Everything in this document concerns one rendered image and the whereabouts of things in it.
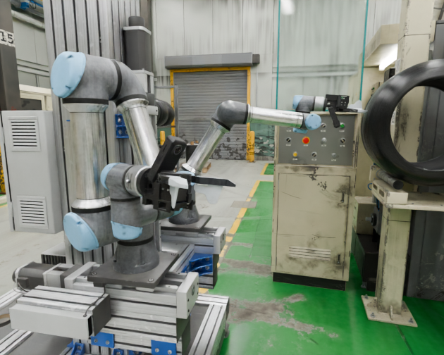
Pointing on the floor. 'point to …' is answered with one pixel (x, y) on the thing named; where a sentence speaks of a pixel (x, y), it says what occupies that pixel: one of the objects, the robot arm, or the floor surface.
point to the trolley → (167, 113)
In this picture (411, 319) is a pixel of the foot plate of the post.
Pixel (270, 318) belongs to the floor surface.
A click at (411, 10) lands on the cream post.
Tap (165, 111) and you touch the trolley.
